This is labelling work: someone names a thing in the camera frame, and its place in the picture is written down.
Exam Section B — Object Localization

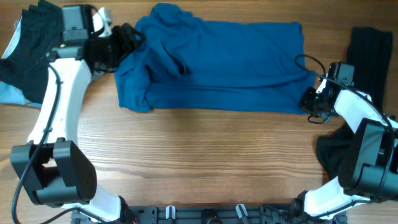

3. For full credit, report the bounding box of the folded dark navy garment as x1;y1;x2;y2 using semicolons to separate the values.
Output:
1;1;62;104

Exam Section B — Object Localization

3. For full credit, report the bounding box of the left black cable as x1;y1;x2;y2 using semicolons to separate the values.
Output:
11;63;81;224

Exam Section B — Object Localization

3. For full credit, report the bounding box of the black garment with white logo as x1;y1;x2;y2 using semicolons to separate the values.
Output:
315;26;394;181

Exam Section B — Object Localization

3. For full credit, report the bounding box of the blue polo shirt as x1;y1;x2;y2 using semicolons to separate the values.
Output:
114;3;314;114

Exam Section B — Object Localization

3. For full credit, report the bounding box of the folded light blue garment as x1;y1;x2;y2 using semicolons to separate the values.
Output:
1;19;42;108

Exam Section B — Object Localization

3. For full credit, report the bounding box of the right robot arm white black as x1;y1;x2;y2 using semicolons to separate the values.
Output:
285;62;397;223

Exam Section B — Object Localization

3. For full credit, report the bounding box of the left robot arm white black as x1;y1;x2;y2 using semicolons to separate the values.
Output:
10;4;144;223

